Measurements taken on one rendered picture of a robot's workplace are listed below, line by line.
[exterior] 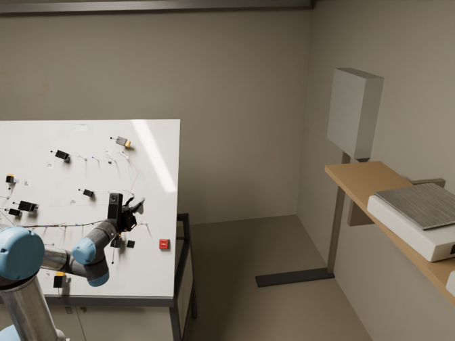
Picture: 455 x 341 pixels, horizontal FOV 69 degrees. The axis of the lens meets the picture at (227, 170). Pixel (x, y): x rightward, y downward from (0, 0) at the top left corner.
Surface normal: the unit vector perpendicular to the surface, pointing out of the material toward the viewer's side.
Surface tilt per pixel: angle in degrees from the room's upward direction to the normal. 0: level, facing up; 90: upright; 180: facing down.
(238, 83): 90
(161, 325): 90
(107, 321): 90
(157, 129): 53
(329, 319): 0
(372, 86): 90
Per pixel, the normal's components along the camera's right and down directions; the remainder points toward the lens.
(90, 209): -0.05, -0.20
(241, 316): -0.02, -0.90
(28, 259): 0.94, -0.01
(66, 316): -0.04, 0.43
